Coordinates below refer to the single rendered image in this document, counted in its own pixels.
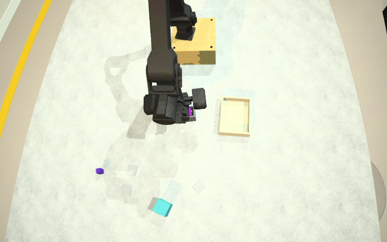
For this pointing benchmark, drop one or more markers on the small purple cube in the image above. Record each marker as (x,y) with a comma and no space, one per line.
(100,171)

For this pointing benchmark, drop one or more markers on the cyan block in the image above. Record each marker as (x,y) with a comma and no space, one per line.
(162,207)

